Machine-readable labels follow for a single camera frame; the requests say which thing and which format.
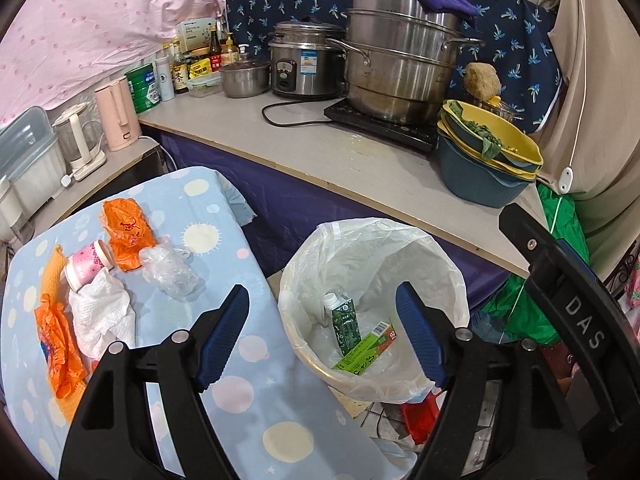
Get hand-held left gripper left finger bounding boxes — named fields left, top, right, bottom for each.
left=60, top=284, right=251, bottom=480

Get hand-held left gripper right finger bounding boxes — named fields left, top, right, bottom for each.
left=395, top=281, right=588, bottom=480

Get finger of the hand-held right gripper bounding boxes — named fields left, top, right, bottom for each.
left=498, top=203, right=640, bottom=426

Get white plastic bin liner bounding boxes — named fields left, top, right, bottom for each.
left=278, top=217, right=471, bottom=403

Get beige trash bin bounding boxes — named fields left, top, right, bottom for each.
left=277, top=217, right=471, bottom=403

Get white paper towel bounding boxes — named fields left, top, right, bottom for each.
left=67, top=270, right=138, bottom=361

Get green cardboard box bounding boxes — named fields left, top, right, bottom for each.
left=331, top=319, right=398, bottom=377

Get pink floral cloth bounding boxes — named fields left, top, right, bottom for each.
left=620, top=255, right=640, bottom=311

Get green plastic bag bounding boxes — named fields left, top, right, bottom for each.
left=480, top=182, right=591, bottom=346

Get green drink carton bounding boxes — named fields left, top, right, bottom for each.
left=322, top=292, right=362, bottom=358

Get red plastic object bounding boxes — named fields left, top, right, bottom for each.
left=400, top=390, right=448, bottom=446

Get clear plastic bag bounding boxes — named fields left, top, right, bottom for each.
left=139, top=242, right=207, bottom=303

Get blue dotted tablecloth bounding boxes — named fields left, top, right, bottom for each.
left=0, top=166, right=421, bottom=480

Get dark blue plastic basin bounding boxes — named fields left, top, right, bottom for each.
left=437, top=125, right=538, bottom=209

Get orange plastic bag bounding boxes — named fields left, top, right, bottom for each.
left=34, top=290, right=88, bottom=401
left=100, top=198, right=156, bottom=273

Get yellow plastic basin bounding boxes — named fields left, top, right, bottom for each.
left=440, top=100, right=545, bottom=173

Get pink paper cup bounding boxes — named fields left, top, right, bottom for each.
left=63, top=240, right=115, bottom=292

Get purple counter skirt cloth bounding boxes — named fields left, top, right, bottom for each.
left=157, top=127, right=516, bottom=311

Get green vegetable leaf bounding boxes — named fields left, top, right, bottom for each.
left=457, top=117, right=503, bottom=158

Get clear glass bowl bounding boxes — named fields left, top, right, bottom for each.
left=467, top=94, right=523, bottom=123

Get beige curtain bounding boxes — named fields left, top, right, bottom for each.
left=520, top=0, right=640, bottom=281

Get tan loofah sponge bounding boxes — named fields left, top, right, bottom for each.
left=462, top=62, right=502, bottom=102

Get black induction cooker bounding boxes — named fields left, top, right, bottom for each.
left=322, top=97, right=443, bottom=155

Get white plastic container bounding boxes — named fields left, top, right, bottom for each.
left=0, top=180, right=36, bottom=241

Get pink electric kettle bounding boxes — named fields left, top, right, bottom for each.
left=95, top=79, right=142, bottom=152

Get white glass kettle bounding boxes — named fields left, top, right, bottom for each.
left=52, top=102, right=108, bottom=181

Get clear food container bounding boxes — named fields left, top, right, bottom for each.
left=189, top=72, right=223, bottom=99

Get small steel pot with lid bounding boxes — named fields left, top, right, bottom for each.
left=220, top=52, right=272, bottom=99

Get green tin can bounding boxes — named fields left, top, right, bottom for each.
left=124, top=64, right=161, bottom=113

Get dark sauce bottle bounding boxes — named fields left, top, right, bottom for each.
left=172, top=52, right=190, bottom=95

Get translucent plastic dish box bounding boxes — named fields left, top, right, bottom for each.
left=0, top=105, right=68, bottom=216

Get large steel steamer pot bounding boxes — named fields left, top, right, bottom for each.
left=326, top=0, right=486, bottom=126

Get white slim bottle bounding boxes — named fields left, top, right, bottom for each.
left=154, top=55, right=176, bottom=102

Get red label soy sauce bottle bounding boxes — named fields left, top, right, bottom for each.
left=206, top=25, right=223, bottom=73

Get steel rice cooker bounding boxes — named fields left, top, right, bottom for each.
left=267, top=17, right=348, bottom=101

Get yellow cap oil bottle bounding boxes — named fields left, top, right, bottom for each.
left=220, top=32, right=240, bottom=66

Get white and green box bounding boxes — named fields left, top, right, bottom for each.
left=176, top=19, right=218, bottom=56

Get navy printed cloth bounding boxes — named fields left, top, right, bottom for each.
left=225, top=0, right=563, bottom=133

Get pink dotted cloth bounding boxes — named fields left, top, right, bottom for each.
left=0, top=0, right=246, bottom=128

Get white curtain cord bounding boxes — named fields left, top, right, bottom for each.
left=547, top=0, right=591, bottom=241

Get black power cable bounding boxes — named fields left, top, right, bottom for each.
left=262, top=101, right=331, bottom=127

